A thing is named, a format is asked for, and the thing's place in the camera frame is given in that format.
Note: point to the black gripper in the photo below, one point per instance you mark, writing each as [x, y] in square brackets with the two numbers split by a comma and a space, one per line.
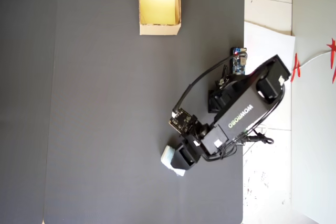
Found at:
[197, 137]

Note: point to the white paper sheet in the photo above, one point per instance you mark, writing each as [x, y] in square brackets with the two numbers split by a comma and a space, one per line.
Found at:
[270, 51]

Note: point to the white and blue round block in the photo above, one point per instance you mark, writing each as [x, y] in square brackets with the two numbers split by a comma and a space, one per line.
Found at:
[166, 155]

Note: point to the brown cardboard box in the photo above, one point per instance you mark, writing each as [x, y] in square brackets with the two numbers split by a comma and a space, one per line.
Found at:
[160, 30]

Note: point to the red paper cutout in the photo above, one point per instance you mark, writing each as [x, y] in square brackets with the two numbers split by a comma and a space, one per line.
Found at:
[333, 58]

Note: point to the blue controller board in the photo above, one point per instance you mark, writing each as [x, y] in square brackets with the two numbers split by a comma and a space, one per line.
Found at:
[237, 68]

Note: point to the dark grey textured mat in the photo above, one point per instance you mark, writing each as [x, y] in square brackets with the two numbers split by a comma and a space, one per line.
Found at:
[105, 103]
[23, 103]

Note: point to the black camera circuit board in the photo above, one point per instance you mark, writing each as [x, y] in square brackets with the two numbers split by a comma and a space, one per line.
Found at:
[182, 120]

